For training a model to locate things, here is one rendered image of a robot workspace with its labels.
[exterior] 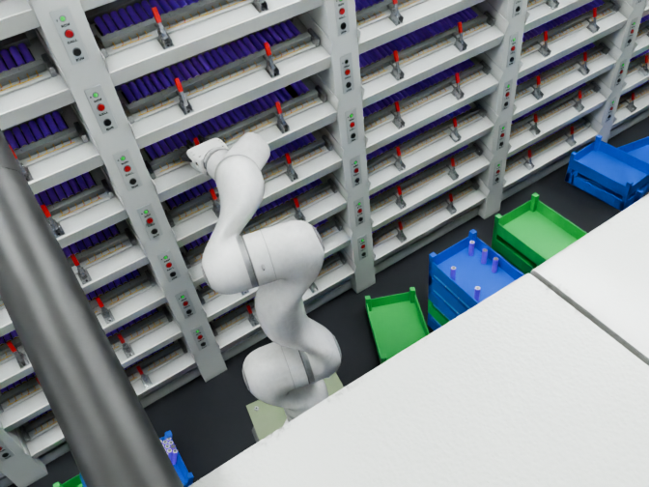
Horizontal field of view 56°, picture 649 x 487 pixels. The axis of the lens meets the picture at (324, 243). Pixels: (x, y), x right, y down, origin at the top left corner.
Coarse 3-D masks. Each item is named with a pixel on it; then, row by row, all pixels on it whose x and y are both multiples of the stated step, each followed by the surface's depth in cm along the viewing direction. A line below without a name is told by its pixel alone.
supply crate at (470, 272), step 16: (464, 240) 214; (480, 240) 213; (432, 256) 207; (448, 256) 215; (464, 256) 215; (480, 256) 214; (496, 256) 208; (448, 272) 211; (464, 272) 210; (480, 272) 209; (496, 272) 208; (512, 272) 205; (464, 288) 205; (496, 288) 204
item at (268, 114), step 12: (300, 96) 186; (312, 96) 187; (288, 108) 185; (300, 108) 186; (252, 120) 180; (264, 120) 183; (216, 132) 177; (228, 132) 178; (168, 156) 172; (180, 156) 173; (156, 168) 172; (168, 168) 172
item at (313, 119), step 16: (304, 80) 193; (320, 80) 187; (320, 96) 188; (288, 112) 186; (304, 112) 186; (320, 112) 187; (336, 112) 188; (272, 128) 183; (304, 128) 185; (320, 128) 190; (272, 144) 182; (144, 160) 173; (176, 160) 174; (160, 176) 171; (176, 176) 172; (192, 176) 172; (208, 176) 176; (160, 192) 169; (176, 192) 173
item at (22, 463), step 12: (0, 432) 186; (12, 432) 194; (12, 444) 192; (24, 456) 198; (0, 468) 195; (12, 468) 198; (24, 468) 201; (36, 468) 204; (12, 480) 201; (24, 480) 205; (36, 480) 208
